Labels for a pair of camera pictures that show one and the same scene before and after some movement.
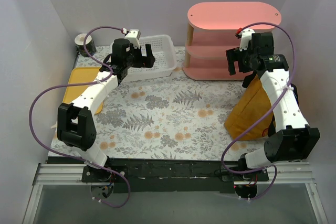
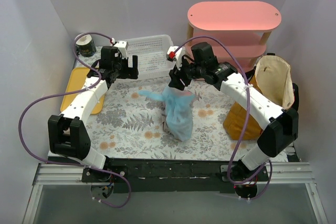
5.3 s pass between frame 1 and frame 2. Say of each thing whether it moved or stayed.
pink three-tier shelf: stayed
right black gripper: moved
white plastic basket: stayed
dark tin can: stayed
